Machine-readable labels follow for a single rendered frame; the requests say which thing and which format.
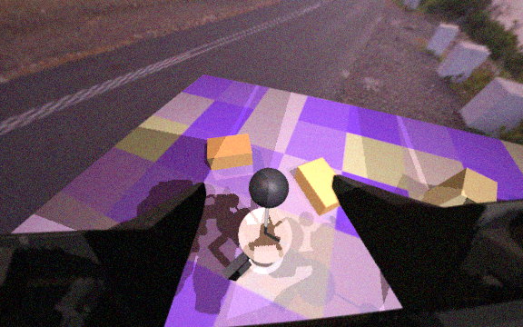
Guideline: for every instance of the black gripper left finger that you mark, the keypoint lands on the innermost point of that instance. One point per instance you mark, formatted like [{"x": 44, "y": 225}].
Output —
[{"x": 139, "y": 263}]

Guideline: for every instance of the glass coffee press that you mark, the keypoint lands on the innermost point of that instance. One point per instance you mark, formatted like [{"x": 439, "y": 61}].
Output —
[{"x": 264, "y": 234}]

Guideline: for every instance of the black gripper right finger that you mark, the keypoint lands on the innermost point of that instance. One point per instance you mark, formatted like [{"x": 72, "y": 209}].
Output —
[{"x": 418, "y": 246}]

